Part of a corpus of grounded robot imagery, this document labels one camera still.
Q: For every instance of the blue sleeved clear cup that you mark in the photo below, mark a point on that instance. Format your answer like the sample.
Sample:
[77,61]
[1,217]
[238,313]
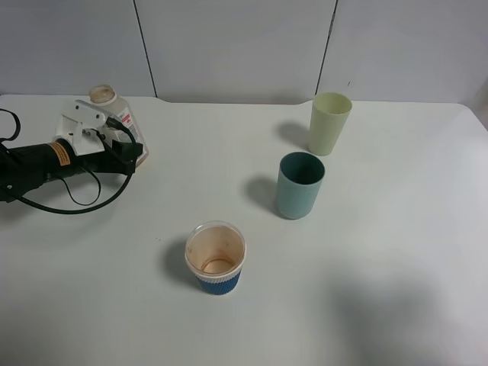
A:
[215,252]

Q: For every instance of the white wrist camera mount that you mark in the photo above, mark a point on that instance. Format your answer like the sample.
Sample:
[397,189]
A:
[78,125]

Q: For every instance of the teal plastic cup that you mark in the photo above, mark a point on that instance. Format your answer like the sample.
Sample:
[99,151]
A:
[299,179]

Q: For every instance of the pale yellow plastic cup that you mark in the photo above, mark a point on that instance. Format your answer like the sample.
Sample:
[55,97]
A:
[329,113]

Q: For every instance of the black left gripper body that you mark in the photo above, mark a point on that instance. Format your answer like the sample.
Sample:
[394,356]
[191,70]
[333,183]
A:
[27,168]

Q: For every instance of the plastic drink bottle with label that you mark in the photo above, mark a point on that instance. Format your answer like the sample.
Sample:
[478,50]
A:
[104,97]

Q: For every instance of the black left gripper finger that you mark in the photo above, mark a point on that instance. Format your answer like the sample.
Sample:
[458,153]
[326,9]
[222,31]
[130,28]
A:
[120,158]

